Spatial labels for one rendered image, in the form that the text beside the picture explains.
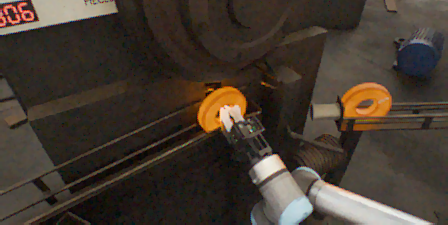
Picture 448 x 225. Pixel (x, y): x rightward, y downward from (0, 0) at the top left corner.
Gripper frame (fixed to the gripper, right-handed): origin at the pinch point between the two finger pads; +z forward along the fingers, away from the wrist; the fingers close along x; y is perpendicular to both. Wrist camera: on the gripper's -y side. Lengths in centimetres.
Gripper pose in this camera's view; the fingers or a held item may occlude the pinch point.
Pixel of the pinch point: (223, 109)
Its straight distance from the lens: 84.3
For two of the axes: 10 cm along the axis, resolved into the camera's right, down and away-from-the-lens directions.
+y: 1.6, -5.8, -8.0
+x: -8.6, 3.2, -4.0
